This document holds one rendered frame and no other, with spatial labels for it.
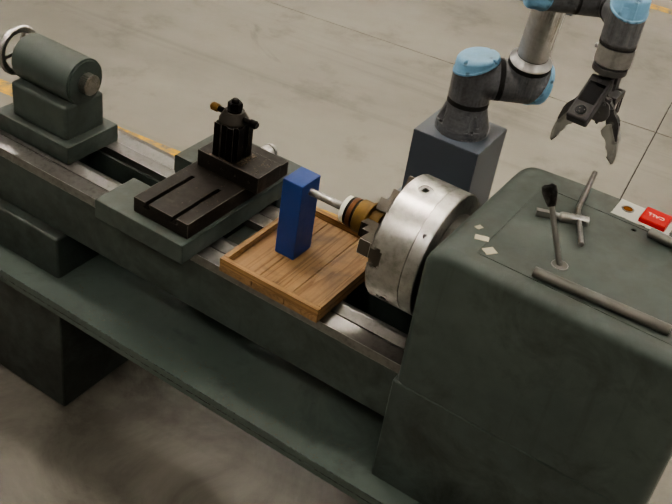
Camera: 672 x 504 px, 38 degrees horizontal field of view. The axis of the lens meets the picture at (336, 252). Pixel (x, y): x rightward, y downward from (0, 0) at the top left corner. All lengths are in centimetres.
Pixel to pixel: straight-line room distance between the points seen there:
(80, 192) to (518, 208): 121
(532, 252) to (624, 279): 19
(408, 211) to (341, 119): 287
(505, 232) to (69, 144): 132
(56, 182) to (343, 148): 222
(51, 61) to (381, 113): 262
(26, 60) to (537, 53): 139
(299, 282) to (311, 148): 234
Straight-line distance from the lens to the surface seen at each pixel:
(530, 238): 208
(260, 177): 254
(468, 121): 268
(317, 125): 491
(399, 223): 214
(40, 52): 285
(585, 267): 205
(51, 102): 284
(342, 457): 249
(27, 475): 314
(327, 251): 254
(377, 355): 230
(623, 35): 202
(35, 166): 284
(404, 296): 218
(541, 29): 258
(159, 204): 250
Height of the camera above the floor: 239
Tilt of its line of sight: 36 degrees down
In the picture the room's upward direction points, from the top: 9 degrees clockwise
